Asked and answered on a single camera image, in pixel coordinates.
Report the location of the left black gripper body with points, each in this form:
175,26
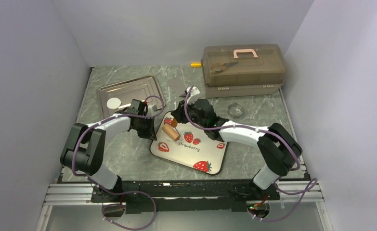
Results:
144,130

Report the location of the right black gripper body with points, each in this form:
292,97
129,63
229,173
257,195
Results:
191,111

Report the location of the wooden rolling pin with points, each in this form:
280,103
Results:
169,130

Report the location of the strawberry pattern white tray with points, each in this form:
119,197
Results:
194,149

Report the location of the spatula with wooden handle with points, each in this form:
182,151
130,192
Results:
183,94

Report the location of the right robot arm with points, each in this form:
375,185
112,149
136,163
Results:
279,149

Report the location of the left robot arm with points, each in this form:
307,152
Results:
83,151

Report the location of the flat round dough wrapper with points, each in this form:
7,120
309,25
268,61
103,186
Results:
113,103

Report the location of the steel baking tray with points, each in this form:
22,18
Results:
137,88

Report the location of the yellow small object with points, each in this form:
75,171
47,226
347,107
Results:
195,65

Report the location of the brown translucent tool box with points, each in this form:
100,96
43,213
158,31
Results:
242,70

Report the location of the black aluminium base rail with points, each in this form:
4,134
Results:
190,195

